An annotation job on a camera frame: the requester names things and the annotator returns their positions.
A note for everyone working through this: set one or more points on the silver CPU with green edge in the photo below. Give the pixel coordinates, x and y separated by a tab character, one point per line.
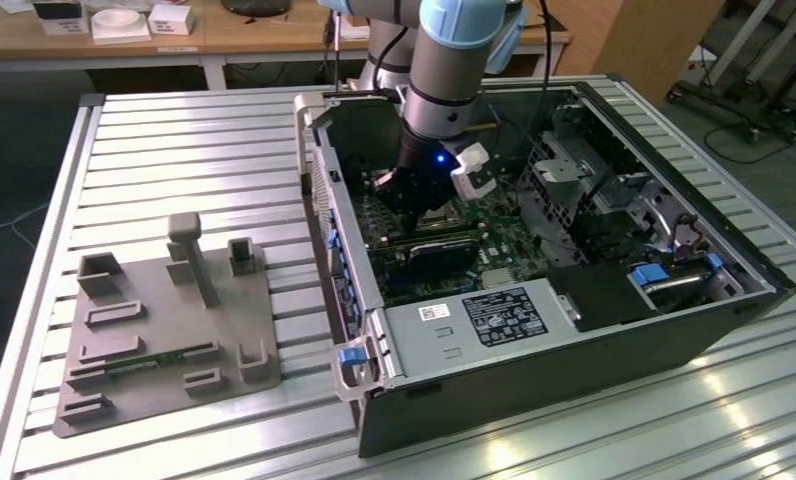
439	215

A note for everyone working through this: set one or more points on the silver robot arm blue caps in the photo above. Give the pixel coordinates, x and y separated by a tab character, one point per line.
445	85

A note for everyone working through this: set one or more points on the CPU socket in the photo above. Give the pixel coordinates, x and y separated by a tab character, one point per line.
463	226

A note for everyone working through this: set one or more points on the black graphics card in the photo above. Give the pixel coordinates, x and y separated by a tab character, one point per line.
441	260

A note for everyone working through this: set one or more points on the green motherboard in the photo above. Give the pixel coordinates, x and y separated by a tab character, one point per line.
505	245

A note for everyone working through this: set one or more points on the silver metal drive cage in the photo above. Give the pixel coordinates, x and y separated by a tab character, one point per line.
561	171

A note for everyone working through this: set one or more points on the silver chipset heatsink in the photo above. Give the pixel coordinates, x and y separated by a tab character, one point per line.
500	279

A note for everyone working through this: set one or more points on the grey power supply unit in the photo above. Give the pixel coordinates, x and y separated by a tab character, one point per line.
431	345

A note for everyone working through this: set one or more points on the black plastic shroud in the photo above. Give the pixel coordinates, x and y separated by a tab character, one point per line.
598	295

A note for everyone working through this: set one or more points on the blue case latch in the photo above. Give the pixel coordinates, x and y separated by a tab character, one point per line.
351	357

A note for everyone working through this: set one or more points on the blue drive carrier latch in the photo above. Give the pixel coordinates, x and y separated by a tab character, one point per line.
648	280

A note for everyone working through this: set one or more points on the wooden cabinet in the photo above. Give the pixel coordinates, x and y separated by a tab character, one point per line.
638	50

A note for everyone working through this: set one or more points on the black round base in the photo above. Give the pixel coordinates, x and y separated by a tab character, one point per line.
254	5

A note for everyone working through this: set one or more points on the black open PC case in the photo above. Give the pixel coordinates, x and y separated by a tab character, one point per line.
572	380

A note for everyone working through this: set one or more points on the grey parts rack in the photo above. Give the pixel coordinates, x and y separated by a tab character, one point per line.
165	320

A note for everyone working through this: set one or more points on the white cardboard box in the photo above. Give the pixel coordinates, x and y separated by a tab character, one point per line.
171	20

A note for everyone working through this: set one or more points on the green RAM stick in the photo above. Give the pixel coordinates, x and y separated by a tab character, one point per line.
146	362

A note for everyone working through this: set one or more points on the white round holder box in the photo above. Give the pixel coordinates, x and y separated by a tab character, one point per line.
121	30

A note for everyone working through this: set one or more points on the white box with black top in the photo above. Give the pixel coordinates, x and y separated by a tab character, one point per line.
61	25

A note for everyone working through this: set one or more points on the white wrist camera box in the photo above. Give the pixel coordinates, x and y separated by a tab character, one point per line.
474	182

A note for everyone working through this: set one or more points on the wooden desk white frame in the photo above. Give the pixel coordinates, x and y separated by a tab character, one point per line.
258	35

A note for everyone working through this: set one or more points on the white wheeled cart frame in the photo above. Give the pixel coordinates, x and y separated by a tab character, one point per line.
738	42

